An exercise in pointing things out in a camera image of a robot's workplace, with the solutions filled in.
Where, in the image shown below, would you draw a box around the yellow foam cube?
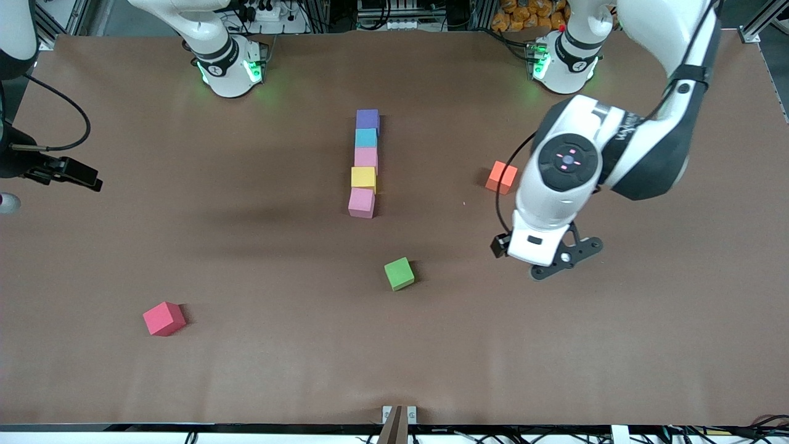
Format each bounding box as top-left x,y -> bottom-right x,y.
351,166 -> 377,194

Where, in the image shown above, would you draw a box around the purple foam cube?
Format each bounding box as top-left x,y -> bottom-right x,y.
356,109 -> 381,138

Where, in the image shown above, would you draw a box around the orange foam cube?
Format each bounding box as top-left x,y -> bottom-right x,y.
484,160 -> 518,195

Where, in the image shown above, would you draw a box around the green foam cube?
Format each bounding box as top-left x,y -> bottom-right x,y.
383,257 -> 415,292

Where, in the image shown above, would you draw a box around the brown table cover sheet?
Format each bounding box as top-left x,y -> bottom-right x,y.
0,28 -> 789,427

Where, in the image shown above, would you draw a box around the red foam cube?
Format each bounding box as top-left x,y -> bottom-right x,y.
142,301 -> 187,337

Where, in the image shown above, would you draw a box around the brown tapered pole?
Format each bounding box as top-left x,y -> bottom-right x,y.
377,405 -> 403,444

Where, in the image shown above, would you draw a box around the orange bagged items pile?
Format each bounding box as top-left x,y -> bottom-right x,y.
491,0 -> 571,33

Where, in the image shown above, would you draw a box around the white power strip with plugs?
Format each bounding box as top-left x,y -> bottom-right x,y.
237,0 -> 309,35

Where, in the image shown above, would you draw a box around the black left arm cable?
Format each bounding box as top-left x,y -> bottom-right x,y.
495,0 -> 723,235

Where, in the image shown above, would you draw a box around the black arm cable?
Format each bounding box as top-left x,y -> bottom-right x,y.
495,0 -> 723,235
9,74 -> 92,152

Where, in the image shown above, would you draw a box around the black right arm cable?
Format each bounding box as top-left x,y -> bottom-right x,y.
9,74 -> 92,152

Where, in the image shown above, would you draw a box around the aluminium frame profile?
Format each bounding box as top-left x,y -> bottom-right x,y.
34,0 -> 93,51
740,0 -> 789,44

